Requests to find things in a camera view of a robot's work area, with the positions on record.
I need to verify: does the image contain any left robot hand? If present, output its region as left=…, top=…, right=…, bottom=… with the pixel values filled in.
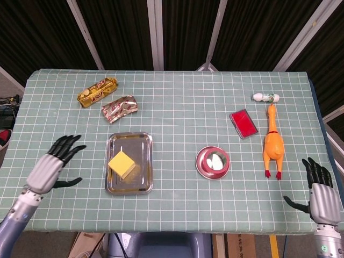
left=26, top=134, right=87, bottom=195

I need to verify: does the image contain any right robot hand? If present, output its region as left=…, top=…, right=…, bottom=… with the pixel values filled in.
left=283, top=157, right=342, bottom=225

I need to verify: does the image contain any yellow foam cube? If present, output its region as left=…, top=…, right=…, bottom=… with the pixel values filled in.
left=107, top=150, right=135, bottom=180

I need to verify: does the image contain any orange rubber chicken toy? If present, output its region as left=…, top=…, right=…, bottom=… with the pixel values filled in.
left=262, top=104, right=285, bottom=180

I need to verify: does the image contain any brown cardboard box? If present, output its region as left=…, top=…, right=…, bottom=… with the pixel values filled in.
left=224, top=233, right=256, bottom=258
left=70, top=232, right=108, bottom=258

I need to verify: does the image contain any gold cracker packet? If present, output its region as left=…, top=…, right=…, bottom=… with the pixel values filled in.
left=77, top=77, right=119, bottom=109

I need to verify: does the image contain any rectangular steel tray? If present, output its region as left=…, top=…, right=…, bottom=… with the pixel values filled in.
left=104, top=131, right=154, bottom=196

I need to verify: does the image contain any silver red snack wrapper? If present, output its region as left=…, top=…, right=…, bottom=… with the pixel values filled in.
left=101, top=95, right=139, bottom=124

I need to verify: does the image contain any red ink pad case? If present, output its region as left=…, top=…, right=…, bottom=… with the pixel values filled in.
left=229, top=108, right=259, bottom=140

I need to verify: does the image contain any round steel dish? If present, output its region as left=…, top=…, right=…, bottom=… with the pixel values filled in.
left=195, top=146, right=232, bottom=181

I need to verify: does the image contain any small white green bottle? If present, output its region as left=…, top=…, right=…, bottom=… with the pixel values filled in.
left=252, top=92, right=281, bottom=104

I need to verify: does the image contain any blue-grey robot torso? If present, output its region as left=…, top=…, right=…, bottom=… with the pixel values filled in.
left=107, top=232, right=214, bottom=258

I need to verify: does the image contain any green checked tablecloth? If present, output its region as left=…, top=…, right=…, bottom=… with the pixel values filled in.
left=0, top=69, right=344, bottom=234

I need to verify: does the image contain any tangle of black cables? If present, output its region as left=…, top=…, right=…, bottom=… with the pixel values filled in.
left=0, top=94, right=22, bottom=130

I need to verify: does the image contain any white frame bar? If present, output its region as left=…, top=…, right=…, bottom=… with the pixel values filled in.
left=0, top=66, right=26, bottom=90

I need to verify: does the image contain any white frame post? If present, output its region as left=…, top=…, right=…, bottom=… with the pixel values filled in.
left=66, top=0, right=105, bottom=70
left=196, top=0, right=229, bottom=72
left=146, top=0, right=164, bottom=71
left=274, top=0, right=336, bottom=72

